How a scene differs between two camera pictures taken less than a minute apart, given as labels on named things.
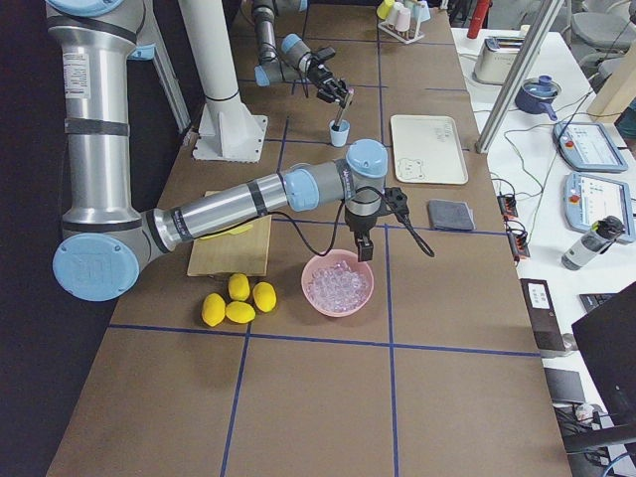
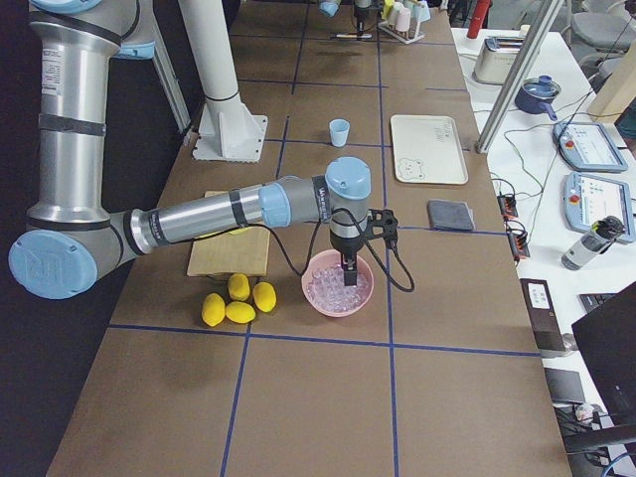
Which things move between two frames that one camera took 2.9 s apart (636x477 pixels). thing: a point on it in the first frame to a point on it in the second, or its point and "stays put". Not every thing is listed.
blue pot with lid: [536, 95] stays put
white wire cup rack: [406, 37] stays put
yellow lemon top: [238, 287] stays put
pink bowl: [338, 284] stays put
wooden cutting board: [242, 253] stays put
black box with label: [542, 314] stays put
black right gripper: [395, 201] to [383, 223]
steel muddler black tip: [336, 126] to [334, 35]
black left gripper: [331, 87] to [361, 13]
